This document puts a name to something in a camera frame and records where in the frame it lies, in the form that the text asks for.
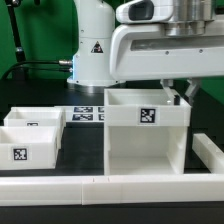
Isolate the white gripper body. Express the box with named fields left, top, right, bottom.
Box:
left=110, top=22, right=224, bottom=81

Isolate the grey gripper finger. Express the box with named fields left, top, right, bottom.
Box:
left=185, top=78, right=201, bottom=104
left=160, top=79, right=180, bottom=104

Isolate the white drawer cabinet frame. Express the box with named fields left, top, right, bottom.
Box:
left=104, top=89, right=191, bottom=175

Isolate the white front drawer box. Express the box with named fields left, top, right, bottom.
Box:
left=0, top=126, right=58, bottom=170

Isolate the white drawer box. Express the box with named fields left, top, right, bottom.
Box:
left=0, top=126, right=58, bottom=170
left=4, top=107, right=65, bottom=128

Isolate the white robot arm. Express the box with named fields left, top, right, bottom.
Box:
left=67, top=0, right=224, bottom=97

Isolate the white rear drawer box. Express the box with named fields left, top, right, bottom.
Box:
left=4, top=107, right=65, bottom=128

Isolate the black cable lower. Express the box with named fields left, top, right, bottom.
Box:
left=19, top=67, right=74, bottom=74

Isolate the black cable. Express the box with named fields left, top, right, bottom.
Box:
left=19, top=67, right=74, bottom=74
left=1, top=59, right=74, bottom=80

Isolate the black cable upper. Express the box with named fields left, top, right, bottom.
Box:
left=1, top=59, right=74, bottom=80

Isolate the white right fence rail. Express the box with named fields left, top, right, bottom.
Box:
left=192, top=133, right=224, bottom=175

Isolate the white fence rail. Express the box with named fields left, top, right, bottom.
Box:
left=0, top=174, right=224, bottom=206
left=192, top=133, right=224, bottom=175

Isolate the white marker base plate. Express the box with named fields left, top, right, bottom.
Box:
left=54, top=105, right=106, bottom=124

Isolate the white front fence rail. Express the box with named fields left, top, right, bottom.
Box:
left=0, top=174, right=224, bottom=206

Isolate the black camera stand pole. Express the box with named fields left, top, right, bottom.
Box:
left=2, top=0, right=28, bottom=81

